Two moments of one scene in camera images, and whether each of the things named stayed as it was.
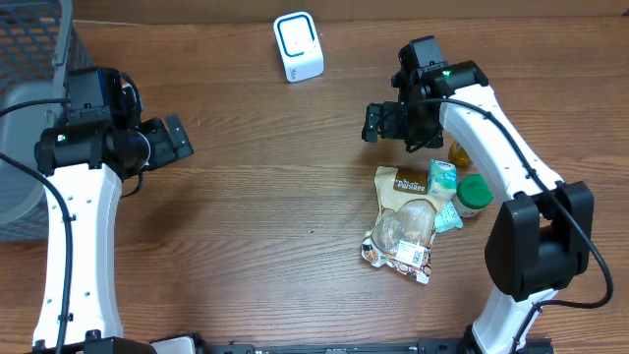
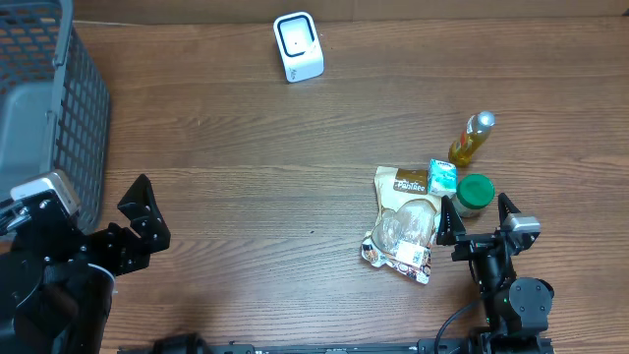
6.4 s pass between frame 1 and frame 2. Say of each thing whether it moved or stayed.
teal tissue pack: stayed
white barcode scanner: stayed
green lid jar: stayed
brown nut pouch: stayed
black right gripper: moved
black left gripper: moved
